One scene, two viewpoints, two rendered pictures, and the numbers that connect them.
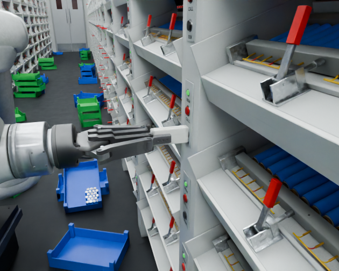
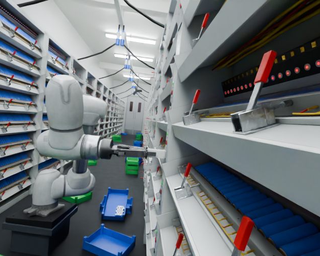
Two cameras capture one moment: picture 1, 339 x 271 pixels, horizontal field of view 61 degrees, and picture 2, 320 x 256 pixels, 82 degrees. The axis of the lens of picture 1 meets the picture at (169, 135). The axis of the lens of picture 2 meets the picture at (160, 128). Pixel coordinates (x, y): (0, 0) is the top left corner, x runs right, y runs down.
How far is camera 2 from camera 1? 0.23 m
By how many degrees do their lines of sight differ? 22
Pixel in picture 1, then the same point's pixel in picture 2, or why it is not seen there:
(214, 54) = (178, 115)
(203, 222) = (167, 205)
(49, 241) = (87, 233)
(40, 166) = (93, 153)
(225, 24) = (184, 103)
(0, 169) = (76, 151)
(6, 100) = not seen: hidden behind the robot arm
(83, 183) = (117, 202)
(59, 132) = (105, 140)
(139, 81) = (157, 141)
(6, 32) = (97, 107)
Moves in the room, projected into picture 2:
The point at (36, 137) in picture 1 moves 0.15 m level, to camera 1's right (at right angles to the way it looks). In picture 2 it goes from (95, 140) to (136, 146)
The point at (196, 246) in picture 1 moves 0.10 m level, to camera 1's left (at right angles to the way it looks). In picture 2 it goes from (162, 221) to (135, 215)
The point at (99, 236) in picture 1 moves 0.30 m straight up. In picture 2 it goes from (117, 236) to (121, 197)
